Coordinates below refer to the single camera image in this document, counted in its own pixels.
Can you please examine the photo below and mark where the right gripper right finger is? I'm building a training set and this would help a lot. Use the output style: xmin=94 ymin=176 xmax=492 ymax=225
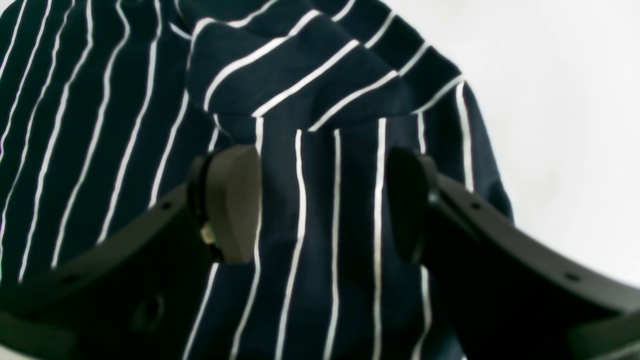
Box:
xmin=386 ymin=147 xmax=640 ymax=360

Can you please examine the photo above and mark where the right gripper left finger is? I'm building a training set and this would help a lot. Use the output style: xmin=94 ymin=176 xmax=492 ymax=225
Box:
xmin=1 ymin=145 xmax=262 ymax=360

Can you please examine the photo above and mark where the navy white striped t-shirt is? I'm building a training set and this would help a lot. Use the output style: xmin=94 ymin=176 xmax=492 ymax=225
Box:
xmin=0 ymin=0 xmax=512 ymax=360

